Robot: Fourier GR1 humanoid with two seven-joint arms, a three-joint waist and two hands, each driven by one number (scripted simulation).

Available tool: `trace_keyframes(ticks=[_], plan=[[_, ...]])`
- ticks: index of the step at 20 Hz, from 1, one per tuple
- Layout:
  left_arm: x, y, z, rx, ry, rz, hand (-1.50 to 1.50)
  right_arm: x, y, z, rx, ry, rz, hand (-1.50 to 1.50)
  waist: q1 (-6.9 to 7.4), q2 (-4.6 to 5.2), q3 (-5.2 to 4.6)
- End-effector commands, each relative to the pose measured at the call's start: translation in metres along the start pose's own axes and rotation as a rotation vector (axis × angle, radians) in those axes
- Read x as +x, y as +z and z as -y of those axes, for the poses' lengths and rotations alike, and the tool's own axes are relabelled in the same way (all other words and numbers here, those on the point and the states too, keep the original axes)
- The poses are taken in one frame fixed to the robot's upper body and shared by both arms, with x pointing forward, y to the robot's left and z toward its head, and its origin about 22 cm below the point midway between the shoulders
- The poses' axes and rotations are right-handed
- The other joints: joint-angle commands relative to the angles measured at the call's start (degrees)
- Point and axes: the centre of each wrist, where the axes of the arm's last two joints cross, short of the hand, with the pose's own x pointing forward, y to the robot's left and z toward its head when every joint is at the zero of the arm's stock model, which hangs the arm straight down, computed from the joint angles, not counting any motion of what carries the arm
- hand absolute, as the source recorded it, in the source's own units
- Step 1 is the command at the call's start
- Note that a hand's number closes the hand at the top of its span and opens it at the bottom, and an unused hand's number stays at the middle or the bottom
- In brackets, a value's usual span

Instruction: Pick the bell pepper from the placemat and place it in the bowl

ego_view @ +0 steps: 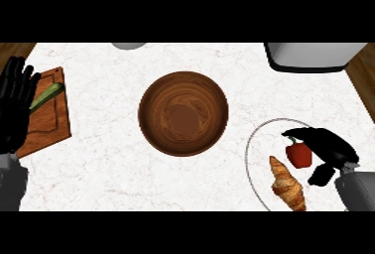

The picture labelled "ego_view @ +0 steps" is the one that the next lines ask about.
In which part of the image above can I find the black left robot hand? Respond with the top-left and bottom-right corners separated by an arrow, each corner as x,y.
0,56 -> 43,155

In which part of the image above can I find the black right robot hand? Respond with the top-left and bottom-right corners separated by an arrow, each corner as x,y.
280,127 -> 361,188

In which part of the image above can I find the red bell pepper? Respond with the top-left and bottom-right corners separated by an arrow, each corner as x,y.
283,136 -> 313,170

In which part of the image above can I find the white round placemat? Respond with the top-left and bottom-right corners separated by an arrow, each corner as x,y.
245,117 -> 375,212

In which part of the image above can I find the brown wooden bowl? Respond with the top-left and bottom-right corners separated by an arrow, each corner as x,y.
136,70 -> 230,158

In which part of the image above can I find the green cucumber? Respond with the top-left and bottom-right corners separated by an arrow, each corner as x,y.
28,82 -> 66,114

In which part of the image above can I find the brown wooden cutting board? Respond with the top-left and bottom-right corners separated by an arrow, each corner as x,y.
13,65 -> 74,160

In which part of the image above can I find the golden brown croissant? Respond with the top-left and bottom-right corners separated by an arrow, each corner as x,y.
268,155 -> 307,212

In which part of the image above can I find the pale grey appliance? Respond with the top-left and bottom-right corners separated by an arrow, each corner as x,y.
263,42 -> 369,74

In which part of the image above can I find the grey round object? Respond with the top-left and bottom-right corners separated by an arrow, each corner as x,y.
109,42 -> 147,52

